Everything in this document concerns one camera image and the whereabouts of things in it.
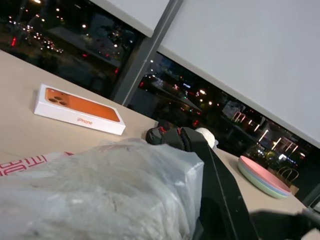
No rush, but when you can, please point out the white rounded object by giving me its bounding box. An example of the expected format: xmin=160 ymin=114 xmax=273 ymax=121
xmin=195 ymin=127 xmax=220 ymax=149

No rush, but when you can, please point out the stack of pastel plates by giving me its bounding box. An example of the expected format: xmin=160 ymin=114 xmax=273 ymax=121
xmin=239 ymin=155 xmax=292 ymax=194

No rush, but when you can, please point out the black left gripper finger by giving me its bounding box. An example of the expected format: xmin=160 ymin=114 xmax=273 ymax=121
xmin=180 ymin=126 xmax=259 ymax=240

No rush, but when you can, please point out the light blue plastic plate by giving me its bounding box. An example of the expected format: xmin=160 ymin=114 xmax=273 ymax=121
xmin=237 ymin=159 xmax=292 ymax=197

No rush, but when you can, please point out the translucent grey plastic bag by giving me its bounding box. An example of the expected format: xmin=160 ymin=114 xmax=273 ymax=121
xmin=0 ymin=137 xmax=205 ymax=240

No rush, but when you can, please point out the white plastic bag red print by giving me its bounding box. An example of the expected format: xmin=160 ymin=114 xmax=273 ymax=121
xmin=0 ymin=150 xmax=75 ymax=177

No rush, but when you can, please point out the white orange phone box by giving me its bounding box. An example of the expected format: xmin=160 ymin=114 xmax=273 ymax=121
xmin=33 ymin=83 xmax=127 ymax=137

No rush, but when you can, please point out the black object with red marks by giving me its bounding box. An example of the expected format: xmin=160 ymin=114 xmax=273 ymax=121
xmin=145 ymin=121 xmax=185 ymax=148

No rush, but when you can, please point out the wide white roller blind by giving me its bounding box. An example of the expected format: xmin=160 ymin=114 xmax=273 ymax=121
xmin=156 ymin=0 xmax=320 ymax=151

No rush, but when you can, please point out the narrow white roller blind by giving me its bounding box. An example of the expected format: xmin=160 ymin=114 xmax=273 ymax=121
xmin=89 ymin=0 xmax=171 ymax=39

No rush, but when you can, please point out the grey window frame post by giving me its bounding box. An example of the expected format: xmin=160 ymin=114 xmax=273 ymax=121
xmin=109 ymin=0 xmax=185 ymax=108

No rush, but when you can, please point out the light green plastic plate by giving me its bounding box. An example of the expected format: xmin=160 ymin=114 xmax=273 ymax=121
xmin=237 ymin=163 xmax=292 ymax=200

